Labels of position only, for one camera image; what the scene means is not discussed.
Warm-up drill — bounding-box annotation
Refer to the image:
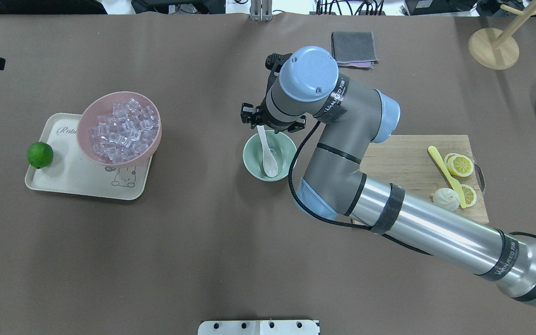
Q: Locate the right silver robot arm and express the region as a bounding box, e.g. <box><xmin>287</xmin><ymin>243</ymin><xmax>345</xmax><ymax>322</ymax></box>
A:
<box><xmin>241</xmin><ymin>46</ymin><xmax>536</xmax><ymax>307</ymax></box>

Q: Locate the metal cutting board handle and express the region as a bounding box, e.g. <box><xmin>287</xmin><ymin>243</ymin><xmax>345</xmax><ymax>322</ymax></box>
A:
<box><xmin>473</xmin><ymin>158</ymin><xmax>486</xmax><ymax>197</ymax></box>

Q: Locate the cream rabbit tray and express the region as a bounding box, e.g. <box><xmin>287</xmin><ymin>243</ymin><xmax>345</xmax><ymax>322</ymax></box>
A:
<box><xmin>24</xmin><ymin>113</ymin><xmax>152</xmax><ymax>200</ymax></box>

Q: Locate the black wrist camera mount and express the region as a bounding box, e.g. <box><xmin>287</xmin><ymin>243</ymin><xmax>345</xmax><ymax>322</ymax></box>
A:
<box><xmin>264</xmin><ymin>53</ymin><xmax>292</xmax><ymax>75</ymax></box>

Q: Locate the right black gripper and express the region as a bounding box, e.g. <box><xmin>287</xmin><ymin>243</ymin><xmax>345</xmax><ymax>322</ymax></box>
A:
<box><xmin>241</xmin><ymin>102</ymin><xmax>306</xmax><ymax>133</ymax></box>

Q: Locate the wooden cup stand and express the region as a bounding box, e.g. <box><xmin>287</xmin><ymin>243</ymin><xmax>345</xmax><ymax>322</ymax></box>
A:
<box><xmin>468</xmin><ymin>0</ymin><xmax>536</xmax><ymax>70</ymax></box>

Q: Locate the black camera cable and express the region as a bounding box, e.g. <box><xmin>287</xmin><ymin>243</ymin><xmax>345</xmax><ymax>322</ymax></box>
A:
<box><xmin>288</xmin><ymin>120</ymin><xmax>434</xmax><ymax>256</ymax></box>

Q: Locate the yellow lemon slice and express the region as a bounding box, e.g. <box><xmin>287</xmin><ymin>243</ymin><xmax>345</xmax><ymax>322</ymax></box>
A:
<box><xmin>460</xmin><ymin>184</ymin><xmax>478</xmax><ymax>208</ymax></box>
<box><xmin>447</xmin><ymin>154</ymin><xmax>474</xmax><ymax>177</ymax></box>

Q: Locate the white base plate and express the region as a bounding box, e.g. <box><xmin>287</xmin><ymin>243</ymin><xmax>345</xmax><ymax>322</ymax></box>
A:
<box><xmin>197</xmin><ymin>320</ymin><xmax>321</xmax><ymax>335</ymax></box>

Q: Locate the green toy vegetable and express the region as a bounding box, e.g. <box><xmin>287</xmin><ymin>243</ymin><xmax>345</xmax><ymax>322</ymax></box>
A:
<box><xmin>27</xmin><ymin>141</ymin><xmax>54</xmax><ymax>169</ymax></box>

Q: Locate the yellow plastic knife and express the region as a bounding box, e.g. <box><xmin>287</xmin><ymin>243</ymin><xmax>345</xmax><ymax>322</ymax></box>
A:
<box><xmin>427</xmin><ymin>146</ymin><xmax>467</xmax><ymax>208</ymax></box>

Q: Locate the pink bowl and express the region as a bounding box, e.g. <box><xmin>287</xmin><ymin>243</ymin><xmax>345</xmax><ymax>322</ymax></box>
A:
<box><xmin>76</xmin><ymin>91</ymin><xmax>162</xmax><ymax>168</ymax></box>

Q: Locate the aluminium frame post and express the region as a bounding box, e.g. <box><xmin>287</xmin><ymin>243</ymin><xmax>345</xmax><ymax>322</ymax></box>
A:
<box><xmin>249</xmin><ymin>0</ymin><xmax>274</xmax><ymax>22</ymax></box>

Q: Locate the grey folded cloth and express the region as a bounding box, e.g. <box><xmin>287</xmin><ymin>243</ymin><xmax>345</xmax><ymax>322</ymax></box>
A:
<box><xmin>330</xmin><ymin>31</ymin><xmax>380</xmax><ymax>69</ymax></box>

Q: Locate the bamboo cutting board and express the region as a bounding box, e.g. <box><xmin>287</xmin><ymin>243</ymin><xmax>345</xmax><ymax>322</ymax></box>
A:
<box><xmin>359</xmin><ymin>135</ymin><xmax>474</xmax><ymax>203</ymax></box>

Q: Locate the clear ice cubes pile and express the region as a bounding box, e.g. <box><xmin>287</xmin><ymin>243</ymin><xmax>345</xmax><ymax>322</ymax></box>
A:
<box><xmin>87</xmin><ymin>97</ymin><xmax>161</xmax><ymax>165</ymax></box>

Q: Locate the green ceramic bowl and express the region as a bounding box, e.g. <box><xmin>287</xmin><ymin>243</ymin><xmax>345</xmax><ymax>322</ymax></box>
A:
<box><xmin>242</xmin><ymin>130</ymin><xmax>297</xmax><ymax>181</ymax></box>

